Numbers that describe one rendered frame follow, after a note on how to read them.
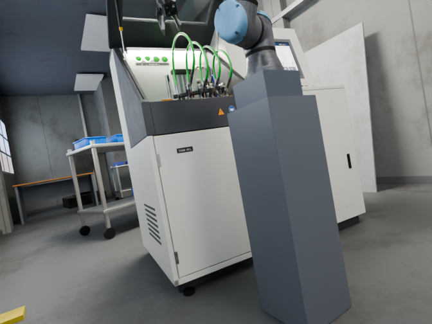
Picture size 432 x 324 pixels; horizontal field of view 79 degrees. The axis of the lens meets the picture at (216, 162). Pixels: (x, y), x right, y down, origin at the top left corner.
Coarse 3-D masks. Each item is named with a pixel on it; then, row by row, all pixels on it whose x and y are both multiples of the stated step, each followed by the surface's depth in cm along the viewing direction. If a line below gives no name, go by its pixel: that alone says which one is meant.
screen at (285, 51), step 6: (276, 42) 199; (282, 42) 201; (288, 42) 204; (276, 48) 197; (282, 48) 199; (288, 48) 202; (282, 54) 198; (288, 54) 200; (294, 54) 203; (282, 60) 195; (288, 60) 198; (294, 60) 201; (288, 66) 196; (294, 66) 199; (300, 72) 199
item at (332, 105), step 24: (216, 48) 191; (240, 48) 184; (240, 72) 177; (336, 96) 177; (336, 120) 176; (336, 144) 174; (336, 168) 173; (336, 192) 172; (360, 192) 182; (336, 216) 171
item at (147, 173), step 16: (144, 144) 131; (144, 160) 138; (144, 176) 146; (144, 192) 155; (160, 192) 123; (144, 208) 166; (160, 208) 123; (160, 224) 129; (160, 240) 136; (160, 256) 144; (240, 256) 139; (176, 272) 124; (208, 272) 131; (224, 272) 142; (176, 288) 135; (192, 288) 129
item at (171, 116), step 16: (224, 96) 140; (160, 112) 125; (176, 112) 128; (192, 112) 132; (208, 112) 136; (224, 112) 140; (160, 128) 125; (176, 128) 128; (192, 128) 132; (208, 128) 135
